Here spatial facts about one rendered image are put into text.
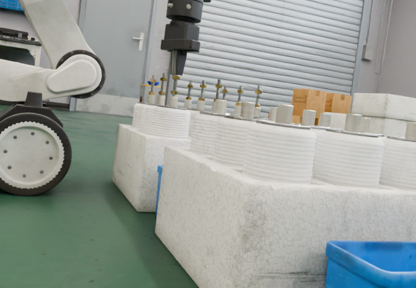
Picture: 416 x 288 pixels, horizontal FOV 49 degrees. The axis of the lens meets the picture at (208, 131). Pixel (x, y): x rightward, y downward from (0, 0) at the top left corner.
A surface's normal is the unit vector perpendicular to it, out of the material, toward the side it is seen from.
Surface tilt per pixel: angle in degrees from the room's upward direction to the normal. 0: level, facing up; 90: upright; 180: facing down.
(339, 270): 92
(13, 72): 90
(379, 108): 90
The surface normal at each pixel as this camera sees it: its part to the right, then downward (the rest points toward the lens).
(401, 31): -0.92, -0.10
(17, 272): 0.12, -0.99
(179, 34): -0.73, -0.06
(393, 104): 0.37, 0.10
